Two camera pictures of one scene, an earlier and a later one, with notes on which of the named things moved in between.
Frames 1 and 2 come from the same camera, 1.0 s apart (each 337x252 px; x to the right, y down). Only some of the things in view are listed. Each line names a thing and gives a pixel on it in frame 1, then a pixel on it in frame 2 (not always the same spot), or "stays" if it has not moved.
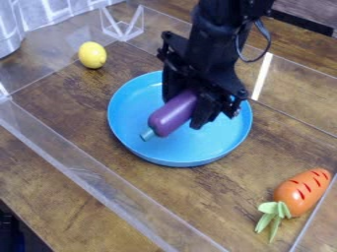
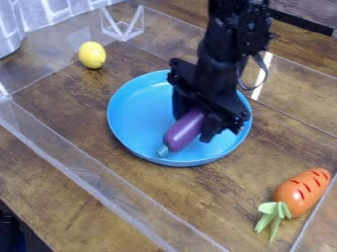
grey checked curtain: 24,16 stays
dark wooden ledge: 300,22 stays
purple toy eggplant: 172,115 to 183,131
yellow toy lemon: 92,55 stays
